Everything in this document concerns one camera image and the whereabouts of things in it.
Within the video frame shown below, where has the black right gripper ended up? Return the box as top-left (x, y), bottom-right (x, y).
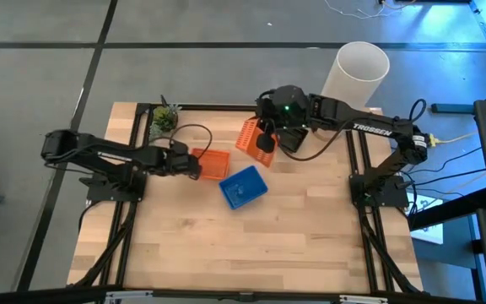
top-left (254, 89), bottom-right (284, 138)

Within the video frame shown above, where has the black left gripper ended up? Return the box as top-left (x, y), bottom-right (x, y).
top-left (167, 152), bottom-right (204, 182)

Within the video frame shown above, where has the orange plastic basket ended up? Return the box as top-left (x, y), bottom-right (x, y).
top-left (190, 147), bottom-right (232, 182)
top-left (235, 117), bottom-right (278, 169)

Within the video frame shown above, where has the small green potted plant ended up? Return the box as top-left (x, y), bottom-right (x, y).
top-left (148, 95), bottom-right (183, 140)

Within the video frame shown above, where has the blue floor bar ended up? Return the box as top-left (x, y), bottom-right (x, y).
top-left (430, 102), bottom-right (477, 115)

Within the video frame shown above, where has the black diagonal beam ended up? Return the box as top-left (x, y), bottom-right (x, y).
top-left (407, 187), bottom-right (486, 232)

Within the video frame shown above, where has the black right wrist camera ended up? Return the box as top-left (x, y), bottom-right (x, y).
top-left (256, 132), bottom-right (277, 155)

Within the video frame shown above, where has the black left camera cable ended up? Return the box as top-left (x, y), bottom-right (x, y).
top-left (168, 122), bottom-right (213, 161)

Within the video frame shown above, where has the black camera cable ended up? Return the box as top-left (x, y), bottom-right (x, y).
top-left (168, 122), bottom-right (213, 161)
top-left (273, 120), bottom-right (356, 163)

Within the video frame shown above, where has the black right camera cable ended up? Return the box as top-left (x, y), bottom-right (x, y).
top-left (273, 120), bottom-right (356, 163)

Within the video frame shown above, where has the black aluminium table frame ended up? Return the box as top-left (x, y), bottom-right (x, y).
top-left (67, 100), bottom-right (424, 296)

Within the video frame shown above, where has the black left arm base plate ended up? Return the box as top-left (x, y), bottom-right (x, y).
top-left (85, 168), bottom-right (148, 203)

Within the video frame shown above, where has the black table edge rail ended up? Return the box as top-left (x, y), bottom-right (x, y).
top-left (0, 285), bottom-right (486, 304)

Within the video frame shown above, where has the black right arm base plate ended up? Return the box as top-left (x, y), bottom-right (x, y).
top-left (349, 172), bottom-right (410, 209)

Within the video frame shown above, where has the thin white floor cable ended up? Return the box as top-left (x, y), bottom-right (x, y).
top-left (324, 0), bottom-right (417, 20)

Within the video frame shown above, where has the pale yellow cable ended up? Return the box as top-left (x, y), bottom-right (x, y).
top-left (430, 130), bottom-right (480, 147)

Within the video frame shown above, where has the black floor cable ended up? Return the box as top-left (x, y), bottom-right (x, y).
top-left (411, 167), bottom-right (486, 187)

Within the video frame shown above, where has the silver rail bracket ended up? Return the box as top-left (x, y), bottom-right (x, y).
top-left (338, 294), bottom-right (389, 304)

